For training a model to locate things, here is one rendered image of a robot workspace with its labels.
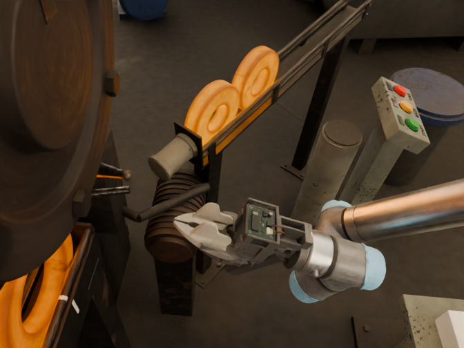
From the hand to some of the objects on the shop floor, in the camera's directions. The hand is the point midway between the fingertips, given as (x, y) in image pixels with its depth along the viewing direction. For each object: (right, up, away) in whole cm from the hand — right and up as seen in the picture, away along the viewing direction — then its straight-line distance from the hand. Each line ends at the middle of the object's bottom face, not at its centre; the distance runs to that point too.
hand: (180, 225), depth 61 cm
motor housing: (-10, -32, +70) cm, 77 cm away
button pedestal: (+52, -12, +94) cm, 108 cm away
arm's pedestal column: (+67, -58, +57) cm, 105 cm away
